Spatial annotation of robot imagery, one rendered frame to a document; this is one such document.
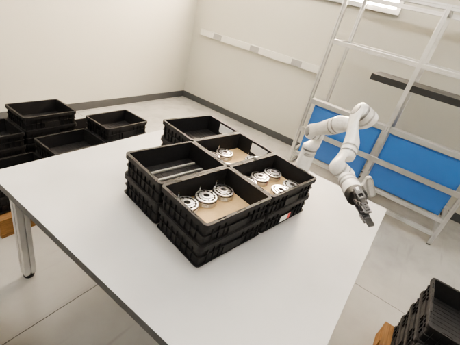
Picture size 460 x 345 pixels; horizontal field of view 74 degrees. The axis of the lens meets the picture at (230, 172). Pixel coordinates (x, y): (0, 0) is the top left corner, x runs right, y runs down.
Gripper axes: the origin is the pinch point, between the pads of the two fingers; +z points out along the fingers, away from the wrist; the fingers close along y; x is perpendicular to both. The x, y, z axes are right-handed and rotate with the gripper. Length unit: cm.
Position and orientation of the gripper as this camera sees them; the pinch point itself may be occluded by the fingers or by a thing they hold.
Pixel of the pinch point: (368, 216)
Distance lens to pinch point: 113.3
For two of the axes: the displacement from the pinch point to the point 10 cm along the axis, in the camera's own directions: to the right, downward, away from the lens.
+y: -3.6, -8.1, -4.7
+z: -0.2, 5.1, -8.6
